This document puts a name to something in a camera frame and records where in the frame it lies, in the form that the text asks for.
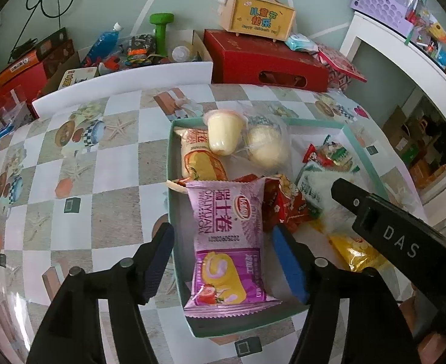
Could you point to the blue water bottle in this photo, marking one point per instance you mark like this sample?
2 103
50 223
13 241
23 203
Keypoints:
103 43

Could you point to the green white biscuit packet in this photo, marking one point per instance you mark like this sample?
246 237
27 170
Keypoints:
317 185

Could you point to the blue white tissue box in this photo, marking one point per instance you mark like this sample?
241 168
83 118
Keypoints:
0 132

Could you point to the clear plastic bottle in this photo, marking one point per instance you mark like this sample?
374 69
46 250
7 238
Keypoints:
180 54

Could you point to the teal-edged white tray box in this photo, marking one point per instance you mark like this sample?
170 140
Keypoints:
177 235

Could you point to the red patterned lid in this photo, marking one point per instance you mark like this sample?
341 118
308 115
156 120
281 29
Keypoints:
340 66

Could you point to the flat red box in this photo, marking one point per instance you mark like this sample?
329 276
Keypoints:
22 87

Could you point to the yellow jelly cup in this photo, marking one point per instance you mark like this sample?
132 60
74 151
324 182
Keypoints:
225 132

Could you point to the wet wipes pack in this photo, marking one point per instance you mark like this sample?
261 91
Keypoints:
300 43

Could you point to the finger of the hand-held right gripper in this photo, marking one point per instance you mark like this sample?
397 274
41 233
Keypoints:
346 195

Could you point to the clear bun packet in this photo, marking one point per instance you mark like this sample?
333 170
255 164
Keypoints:
266 148

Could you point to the orange swiss roll packet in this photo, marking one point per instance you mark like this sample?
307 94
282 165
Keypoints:
196 159

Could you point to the small red candy packet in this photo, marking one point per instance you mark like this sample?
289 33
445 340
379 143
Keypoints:
312 155

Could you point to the flat orange box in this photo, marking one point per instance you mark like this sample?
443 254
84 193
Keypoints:
16 70

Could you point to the clear plastic box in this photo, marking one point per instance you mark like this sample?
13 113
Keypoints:
10 108

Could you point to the large red box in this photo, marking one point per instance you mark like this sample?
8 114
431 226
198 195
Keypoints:
253 57

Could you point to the white shelf unit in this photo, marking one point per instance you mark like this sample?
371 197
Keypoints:
393 49

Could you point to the open cardboard box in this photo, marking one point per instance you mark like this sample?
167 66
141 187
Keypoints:
200 45

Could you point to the colourful toy pile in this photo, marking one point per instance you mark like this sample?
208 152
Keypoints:
139 49

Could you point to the cardboard boxes under shelf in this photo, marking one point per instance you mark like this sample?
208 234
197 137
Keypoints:
416 148

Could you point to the green dumbbell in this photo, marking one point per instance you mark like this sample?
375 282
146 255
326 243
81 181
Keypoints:
160 34

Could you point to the purple perforated basket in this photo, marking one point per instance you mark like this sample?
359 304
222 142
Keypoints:
382 0

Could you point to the small white yellow box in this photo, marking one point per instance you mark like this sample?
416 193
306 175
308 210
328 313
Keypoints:
77 78

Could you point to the pink swiss roll packet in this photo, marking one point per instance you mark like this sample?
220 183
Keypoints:
226 235

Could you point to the red snack packet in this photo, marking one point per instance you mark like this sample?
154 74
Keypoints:
283 201

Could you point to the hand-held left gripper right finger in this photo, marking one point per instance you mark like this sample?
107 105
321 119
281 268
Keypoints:
289 265

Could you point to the colourful items on shelf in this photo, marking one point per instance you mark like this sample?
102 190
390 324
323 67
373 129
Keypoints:
435 30

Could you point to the yellow snack packet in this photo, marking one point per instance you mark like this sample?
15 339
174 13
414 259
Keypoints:
355 252

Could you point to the brown box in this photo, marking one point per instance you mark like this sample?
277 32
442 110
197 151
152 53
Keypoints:
56 51

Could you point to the black square marker sticker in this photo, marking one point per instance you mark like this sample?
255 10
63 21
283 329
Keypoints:
247 347
72 205
373 150

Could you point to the white board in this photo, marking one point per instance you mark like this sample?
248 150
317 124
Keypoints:
132 83

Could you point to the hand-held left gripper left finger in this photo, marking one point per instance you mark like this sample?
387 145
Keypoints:
158 261

